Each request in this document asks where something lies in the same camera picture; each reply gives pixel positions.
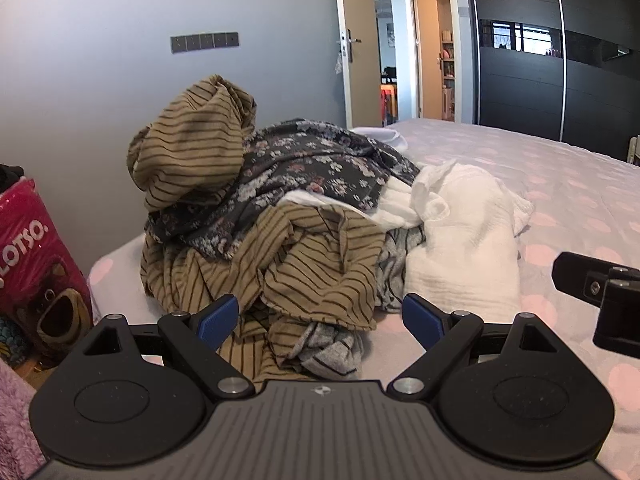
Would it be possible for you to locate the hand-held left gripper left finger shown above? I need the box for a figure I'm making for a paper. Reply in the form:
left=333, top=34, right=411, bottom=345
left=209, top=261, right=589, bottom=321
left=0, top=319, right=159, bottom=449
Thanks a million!
left=82, top=294, right=256, bottom=397

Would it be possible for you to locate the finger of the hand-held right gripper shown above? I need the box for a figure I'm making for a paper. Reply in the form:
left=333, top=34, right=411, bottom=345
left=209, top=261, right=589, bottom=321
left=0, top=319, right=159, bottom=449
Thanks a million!
left=552, top=252, right=640, bottom=352

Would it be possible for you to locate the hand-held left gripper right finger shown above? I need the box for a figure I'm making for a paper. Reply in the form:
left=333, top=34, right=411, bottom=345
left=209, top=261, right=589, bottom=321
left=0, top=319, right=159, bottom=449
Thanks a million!
left=387, top=292, right=558, bottom=397

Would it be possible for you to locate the white muslin shirt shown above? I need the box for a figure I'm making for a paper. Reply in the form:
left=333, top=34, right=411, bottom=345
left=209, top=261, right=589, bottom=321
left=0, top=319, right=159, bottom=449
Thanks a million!
left=405, top=159, right=536, bottom=313

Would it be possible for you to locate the bed with pink dotted sheet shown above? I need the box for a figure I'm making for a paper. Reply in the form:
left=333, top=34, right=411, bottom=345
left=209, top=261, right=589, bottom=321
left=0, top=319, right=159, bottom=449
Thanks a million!
left=87, top=117, right=640, bottom=480

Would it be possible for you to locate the grey striped garment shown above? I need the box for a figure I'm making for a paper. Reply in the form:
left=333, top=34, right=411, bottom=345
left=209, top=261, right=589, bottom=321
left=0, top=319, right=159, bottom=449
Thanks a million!
left=280, top=225, right=426, bottom=381

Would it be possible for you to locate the white cloth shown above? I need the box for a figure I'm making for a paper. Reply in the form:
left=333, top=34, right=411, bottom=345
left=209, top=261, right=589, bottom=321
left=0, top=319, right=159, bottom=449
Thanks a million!
left=277, top=180, right=426, bottom=231

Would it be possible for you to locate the dark floral garment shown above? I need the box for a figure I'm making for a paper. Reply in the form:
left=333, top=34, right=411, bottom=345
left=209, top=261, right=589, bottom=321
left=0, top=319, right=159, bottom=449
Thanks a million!
left=147, top=119, right=421, bottom=261

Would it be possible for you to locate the tan striped garment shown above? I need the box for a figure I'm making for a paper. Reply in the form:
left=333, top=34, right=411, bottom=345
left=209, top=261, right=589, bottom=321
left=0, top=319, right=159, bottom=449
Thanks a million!
left=126, top=75, right=386, bottom=383

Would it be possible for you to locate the small white garment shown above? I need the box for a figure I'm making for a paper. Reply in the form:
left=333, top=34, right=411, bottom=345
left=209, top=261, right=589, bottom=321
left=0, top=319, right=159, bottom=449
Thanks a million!
left=350, top=126, right=411, bottom=151

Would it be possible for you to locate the dark wardrobe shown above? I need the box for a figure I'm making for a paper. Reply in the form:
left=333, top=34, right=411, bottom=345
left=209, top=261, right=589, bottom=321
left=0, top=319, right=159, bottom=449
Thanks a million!
left=467, top=0, right=640, bottom=163

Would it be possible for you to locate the pink printed bag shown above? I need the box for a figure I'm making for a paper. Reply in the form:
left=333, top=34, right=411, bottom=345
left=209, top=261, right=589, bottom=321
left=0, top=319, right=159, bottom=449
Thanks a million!
left=0, top=175, right=95, bottom=371

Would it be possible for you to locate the blue patterned item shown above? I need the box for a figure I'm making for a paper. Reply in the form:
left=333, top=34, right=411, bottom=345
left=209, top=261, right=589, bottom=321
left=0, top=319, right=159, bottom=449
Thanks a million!
left=0, top=316, right=31, bottom=368

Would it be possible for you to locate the orange stool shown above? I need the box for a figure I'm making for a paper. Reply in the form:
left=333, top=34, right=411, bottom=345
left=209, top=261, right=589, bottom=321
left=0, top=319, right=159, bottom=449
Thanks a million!
left=380, top=82, right=399, bottom=126

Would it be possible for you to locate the fluffy purple cloth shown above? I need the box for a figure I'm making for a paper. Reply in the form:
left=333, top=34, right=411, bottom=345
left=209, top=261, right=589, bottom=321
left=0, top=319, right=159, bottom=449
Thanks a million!
left=0, top=357, right=51, bottom=480

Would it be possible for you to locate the black cloth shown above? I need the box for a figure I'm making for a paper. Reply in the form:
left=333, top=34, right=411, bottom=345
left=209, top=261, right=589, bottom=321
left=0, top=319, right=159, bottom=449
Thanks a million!
left=0, top=164, right=25, bottom=193

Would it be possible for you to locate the wooden door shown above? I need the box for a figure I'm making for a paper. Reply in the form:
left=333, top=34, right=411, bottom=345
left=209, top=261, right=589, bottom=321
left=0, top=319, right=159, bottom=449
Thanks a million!
left=334, top=0, right=383, bottom=128
left=410, top=0, right=443, bottom=121

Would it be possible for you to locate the grey light switch panel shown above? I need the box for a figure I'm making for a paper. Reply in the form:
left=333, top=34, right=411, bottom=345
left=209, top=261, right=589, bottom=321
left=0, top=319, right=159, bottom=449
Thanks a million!
left=170, top=32, right=240, bottom=54

